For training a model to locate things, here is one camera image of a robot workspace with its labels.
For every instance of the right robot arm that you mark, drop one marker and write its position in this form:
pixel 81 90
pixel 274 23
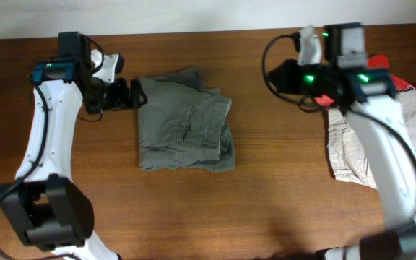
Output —
pixel 335 64

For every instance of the beige shorts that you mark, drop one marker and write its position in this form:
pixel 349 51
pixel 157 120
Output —
pixel 346 155

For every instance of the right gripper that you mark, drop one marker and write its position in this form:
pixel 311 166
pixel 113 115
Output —
pixel 286 84

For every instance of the grey-green shorts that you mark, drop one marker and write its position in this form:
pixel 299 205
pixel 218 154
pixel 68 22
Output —
pixel 184 124

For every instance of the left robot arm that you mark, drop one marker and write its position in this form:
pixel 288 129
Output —
pixel 44 207

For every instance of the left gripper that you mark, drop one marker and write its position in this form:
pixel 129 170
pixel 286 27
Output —
pixel 121 100

